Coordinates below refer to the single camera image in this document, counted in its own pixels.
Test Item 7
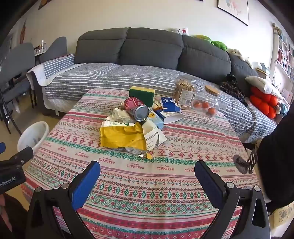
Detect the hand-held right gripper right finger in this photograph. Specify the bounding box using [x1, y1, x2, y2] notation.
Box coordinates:
[194, 160, 271, 239]

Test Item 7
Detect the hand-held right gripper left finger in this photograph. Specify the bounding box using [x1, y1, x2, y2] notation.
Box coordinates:
[25, 160, 101, 239]

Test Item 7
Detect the white plastic bin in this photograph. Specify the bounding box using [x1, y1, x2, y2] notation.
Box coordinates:
[17, 121, 50, 153]

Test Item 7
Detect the yellow foil packet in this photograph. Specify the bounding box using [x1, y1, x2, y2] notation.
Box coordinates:
[99, 122, 153, 160]

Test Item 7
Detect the white green-label bottle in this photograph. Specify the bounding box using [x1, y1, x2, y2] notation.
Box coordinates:
[101, 120, 136, 128]

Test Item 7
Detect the white printed paper wrapper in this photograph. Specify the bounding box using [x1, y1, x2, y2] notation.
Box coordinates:
[141, 119, 167, 151]

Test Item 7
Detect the person's left forearm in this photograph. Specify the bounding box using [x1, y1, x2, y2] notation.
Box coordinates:
[0, 192, 31, 239]

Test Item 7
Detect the black metal stand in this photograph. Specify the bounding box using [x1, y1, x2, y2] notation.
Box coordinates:
[233, 148, 258, 174]

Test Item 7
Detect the red green patterned tablecloth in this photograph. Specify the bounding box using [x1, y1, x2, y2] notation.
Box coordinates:
[21, 88, 267, 239]

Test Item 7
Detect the person's dark clothing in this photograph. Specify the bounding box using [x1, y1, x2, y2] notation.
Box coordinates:
[257, 113, 294, 215]

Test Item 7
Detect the glass jar with cork lid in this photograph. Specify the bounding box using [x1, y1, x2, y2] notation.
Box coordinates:
[192, 85, 221, 118]

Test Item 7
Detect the light blue box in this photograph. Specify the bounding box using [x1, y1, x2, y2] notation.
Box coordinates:
[147, 108, 165, 129]

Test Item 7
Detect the blue and white carton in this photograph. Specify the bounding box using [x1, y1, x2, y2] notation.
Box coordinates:
[158, 97, 184, 125]

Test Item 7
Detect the white striped towel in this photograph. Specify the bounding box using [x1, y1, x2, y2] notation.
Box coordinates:
[26, 54, 86, 87]

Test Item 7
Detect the grey chair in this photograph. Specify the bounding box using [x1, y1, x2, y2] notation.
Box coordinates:
[0, 42, 36, 135]

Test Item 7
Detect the red snack wrapper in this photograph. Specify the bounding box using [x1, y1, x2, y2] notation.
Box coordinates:
[124, 97, 150, 122]

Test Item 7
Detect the brown snack packet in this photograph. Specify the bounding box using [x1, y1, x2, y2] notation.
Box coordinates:
[172, 77, 197, 110]

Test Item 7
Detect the orange pumpkin cushion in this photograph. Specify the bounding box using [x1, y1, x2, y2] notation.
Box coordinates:
[249, 87, 280, 119]

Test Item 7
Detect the dark patterned cloth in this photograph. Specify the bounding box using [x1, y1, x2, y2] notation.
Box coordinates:
[219, 74, 248, 106]

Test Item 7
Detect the green and yellow sponge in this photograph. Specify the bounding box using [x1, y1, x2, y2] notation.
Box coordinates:
[129, 87, 155, 107]

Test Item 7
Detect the white pillow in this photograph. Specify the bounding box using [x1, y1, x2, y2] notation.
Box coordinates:
[245, 76, 284, 101]

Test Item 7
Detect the grey striped sofa cover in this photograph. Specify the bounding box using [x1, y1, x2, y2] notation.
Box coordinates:
[45, 62, 278, 141]

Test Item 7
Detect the beige plush toy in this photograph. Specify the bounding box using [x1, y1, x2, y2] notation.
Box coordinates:
[227, 48, 253, 68]

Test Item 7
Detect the green plush toy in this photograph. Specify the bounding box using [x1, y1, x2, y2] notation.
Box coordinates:
[193, 34, 228, 51]

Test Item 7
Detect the white bookshelf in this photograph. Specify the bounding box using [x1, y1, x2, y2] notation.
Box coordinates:
[270, 23, 294, 109]

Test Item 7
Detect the grey fabric sofa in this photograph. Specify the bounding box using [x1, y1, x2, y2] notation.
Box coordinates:
[30, 27, 278, 143]

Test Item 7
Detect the white plush toy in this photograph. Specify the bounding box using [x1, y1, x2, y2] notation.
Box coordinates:
[170, 27, 189, 36]

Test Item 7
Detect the framed wall picture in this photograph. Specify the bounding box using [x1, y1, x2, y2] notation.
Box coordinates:
[217, 0, 249, 26]

